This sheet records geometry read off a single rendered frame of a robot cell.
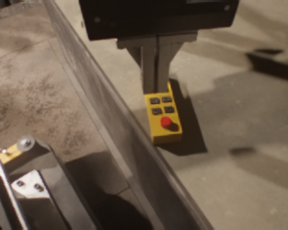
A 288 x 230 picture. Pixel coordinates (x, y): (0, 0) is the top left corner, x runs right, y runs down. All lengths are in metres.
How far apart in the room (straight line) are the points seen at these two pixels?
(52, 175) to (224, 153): 0.72
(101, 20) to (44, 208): 0.83
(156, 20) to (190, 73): 0.46
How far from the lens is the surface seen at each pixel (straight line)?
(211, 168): 0.62
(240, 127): 0.70
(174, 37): 0.42
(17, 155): 1.11
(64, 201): 1.03
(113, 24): 0.34
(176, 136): 0.61
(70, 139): 1.52
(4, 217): 0.76
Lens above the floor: 1.27
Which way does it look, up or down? 56 degrees down
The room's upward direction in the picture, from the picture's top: 2 degrees counter-clockwise
